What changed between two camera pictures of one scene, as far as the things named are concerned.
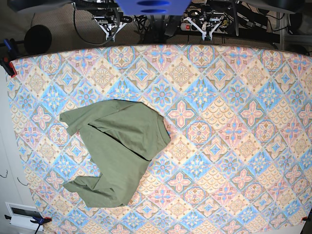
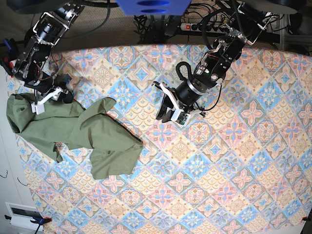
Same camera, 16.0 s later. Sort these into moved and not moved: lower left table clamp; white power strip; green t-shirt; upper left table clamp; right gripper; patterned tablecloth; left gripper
Moved: left gripper; green t-shirt; right gripper
Not moved: lower left table clamp; white power strip; patterned tablecloth; upper left table clamp
